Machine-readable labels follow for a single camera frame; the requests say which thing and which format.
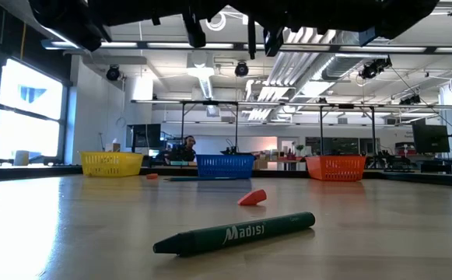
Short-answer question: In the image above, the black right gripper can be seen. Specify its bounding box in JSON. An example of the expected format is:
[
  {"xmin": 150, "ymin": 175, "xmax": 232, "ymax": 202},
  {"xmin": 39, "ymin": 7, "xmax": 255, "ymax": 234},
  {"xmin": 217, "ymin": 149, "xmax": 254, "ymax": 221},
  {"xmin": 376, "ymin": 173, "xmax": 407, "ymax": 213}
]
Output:
[{"xmin": 225, "ymin": 0, "xmax": 366, "ymax": 60}]

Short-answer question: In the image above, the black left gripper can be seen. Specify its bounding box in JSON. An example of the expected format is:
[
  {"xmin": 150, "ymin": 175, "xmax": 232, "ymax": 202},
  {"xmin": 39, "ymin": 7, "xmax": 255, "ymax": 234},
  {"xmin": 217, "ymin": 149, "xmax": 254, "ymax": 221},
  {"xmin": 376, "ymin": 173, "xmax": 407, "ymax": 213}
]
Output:
[{"xmin": 110, "ymin": 0, "xmax": 226, "ymax": 48}]

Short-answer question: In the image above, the green crayon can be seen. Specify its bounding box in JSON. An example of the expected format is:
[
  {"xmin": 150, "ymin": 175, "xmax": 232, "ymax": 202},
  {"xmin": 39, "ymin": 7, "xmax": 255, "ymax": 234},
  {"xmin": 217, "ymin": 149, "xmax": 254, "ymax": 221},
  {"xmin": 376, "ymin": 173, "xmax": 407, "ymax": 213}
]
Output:
[{"xmin": 152, "ymin": 211, "xmax": 317, "ymax": 257}]

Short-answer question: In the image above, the black round lamp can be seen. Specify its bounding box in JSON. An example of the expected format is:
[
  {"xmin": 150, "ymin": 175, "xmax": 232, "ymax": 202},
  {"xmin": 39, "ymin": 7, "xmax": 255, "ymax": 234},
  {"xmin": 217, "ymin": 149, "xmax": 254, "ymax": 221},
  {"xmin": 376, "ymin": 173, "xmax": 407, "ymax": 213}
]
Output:
[
  {"xmin": 106, "ymin": 65, "xmax": 121, "ymax": 82},
  {"xmin": 234, "ymin": 61, "xmax": 250, "ymax": 78}
]

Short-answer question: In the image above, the black monitor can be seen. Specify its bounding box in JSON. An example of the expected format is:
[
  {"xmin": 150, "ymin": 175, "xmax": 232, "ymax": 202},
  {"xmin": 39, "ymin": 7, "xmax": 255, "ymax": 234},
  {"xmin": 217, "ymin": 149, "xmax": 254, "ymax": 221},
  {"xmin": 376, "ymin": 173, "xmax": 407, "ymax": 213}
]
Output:
[
  {"xmin": 126, "ymin": 123, "xmax": 163, "ymax": 149},
  {"xmin": 411, "ymin": 123, "xmax": 451, "ymax": 154}
]

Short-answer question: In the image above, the person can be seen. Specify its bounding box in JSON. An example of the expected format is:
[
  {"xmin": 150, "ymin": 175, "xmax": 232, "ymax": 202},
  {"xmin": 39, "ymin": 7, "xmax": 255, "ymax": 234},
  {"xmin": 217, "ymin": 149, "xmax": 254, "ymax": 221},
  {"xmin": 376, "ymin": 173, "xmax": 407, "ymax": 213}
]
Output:
[{"xmin": 163, "ymin": 135, "xmax": 198, "ymax": 163}]

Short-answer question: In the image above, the blue plastic bin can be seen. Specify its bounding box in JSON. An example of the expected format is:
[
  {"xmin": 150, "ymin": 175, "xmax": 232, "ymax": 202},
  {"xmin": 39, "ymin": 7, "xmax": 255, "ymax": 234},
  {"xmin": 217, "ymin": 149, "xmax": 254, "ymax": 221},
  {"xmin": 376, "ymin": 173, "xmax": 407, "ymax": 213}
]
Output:
[{"xmin": 195, "ymin": 153, "xmax": 257, "ymax": 180}]

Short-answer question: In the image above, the orange plastic bin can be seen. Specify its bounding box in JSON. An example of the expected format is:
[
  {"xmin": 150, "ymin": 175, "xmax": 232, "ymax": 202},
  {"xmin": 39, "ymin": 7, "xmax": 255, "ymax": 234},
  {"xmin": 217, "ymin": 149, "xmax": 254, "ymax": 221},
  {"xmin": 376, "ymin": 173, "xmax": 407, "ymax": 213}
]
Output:
[{"xmin": 305, "ymin": 155, "xmax": 367, "ymax": 182}]

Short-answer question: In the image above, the yellow plastic bin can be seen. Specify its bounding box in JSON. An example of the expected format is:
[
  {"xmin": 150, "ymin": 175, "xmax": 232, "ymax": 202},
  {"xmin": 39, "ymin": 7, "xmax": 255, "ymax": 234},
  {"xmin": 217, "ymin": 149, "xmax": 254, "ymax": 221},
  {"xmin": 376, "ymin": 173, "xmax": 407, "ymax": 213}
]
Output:
[{"xmin": 79, "ymin": 151, "xmax": 145, "ymax": 178}]

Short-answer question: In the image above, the white cup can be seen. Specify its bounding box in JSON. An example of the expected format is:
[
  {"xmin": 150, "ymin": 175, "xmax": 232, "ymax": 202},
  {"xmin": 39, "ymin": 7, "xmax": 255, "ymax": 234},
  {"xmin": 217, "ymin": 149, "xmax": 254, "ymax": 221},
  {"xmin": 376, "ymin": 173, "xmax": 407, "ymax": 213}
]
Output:
[{"xmin": 14, "ymin": 150, "xmax": 30, "ymax": 167}]

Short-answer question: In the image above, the black gantry frame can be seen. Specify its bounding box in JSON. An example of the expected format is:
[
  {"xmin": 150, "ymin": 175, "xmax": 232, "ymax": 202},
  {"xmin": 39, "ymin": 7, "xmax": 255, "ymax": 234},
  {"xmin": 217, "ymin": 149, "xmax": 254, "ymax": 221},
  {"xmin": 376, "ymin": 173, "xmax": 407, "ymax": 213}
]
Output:
[{"xmin": 131, "ymin": 99, "xmax": 378, "ymax": 156}]

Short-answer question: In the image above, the black overhead camera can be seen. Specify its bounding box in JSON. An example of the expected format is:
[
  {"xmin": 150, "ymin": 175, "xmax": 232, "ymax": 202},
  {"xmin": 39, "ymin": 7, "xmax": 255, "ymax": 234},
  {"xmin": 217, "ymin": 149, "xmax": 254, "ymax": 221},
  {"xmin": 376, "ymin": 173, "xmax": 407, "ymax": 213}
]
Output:
[{"xmin": 359, "ymin": 57, "xmax": 393, "ymax": 80}]

